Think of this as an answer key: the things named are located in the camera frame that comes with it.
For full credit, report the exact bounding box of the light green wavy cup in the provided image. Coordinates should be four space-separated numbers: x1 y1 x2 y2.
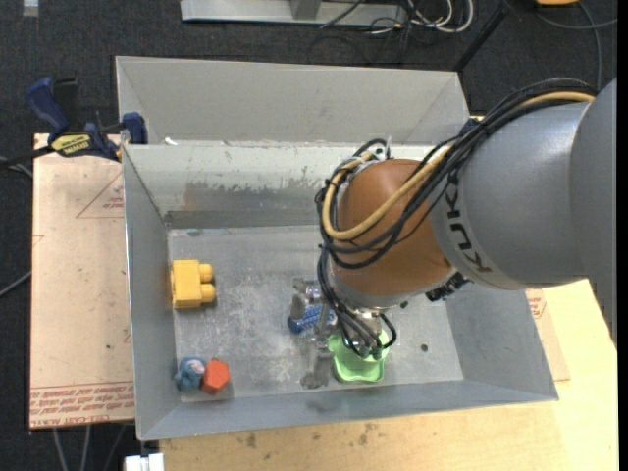
327 318 398 385

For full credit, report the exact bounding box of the blue toy figure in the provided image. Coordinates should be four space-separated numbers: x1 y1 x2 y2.
173 355 208 393

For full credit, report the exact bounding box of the yellow toy building block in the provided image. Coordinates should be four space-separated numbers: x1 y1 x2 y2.
170 258 218 310

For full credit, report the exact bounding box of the grey metal bin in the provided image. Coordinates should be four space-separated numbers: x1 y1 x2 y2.
115 55 560 442

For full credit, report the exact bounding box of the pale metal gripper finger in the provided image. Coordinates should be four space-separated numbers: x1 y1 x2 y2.
300 338 335 391
290 284 325 319

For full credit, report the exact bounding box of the blue and white dotted toy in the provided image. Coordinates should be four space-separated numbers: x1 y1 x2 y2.
287 303 339 336

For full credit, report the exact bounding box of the orange-red hexagonal block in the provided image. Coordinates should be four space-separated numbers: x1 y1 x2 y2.
200 357 233 396

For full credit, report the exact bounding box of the brown cardboard board red print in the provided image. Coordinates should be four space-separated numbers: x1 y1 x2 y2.
28 132 573 432

